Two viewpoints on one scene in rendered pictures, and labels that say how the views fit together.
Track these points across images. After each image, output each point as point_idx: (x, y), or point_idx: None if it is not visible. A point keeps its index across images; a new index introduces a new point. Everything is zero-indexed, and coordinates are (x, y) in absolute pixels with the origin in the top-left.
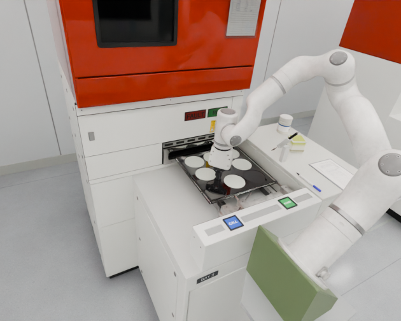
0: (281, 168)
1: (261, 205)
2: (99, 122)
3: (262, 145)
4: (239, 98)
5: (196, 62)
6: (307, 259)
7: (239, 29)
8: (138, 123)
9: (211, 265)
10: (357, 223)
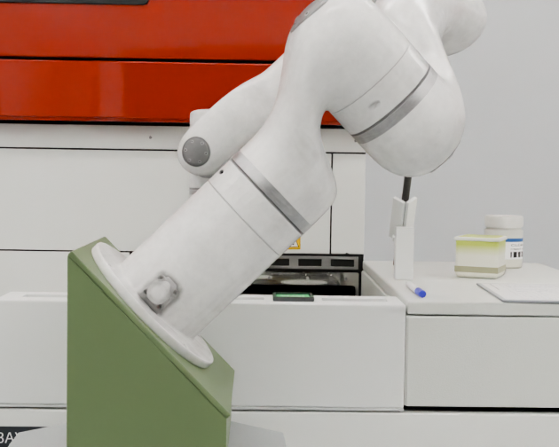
0: (385, 287)
1: None
2: None
3: (392, 270)
4: (351, 160)
5: (198, 43)
6: (131, 257)
7: None
8: (69, 184)
9: (20, 391)
10: (248, 161)
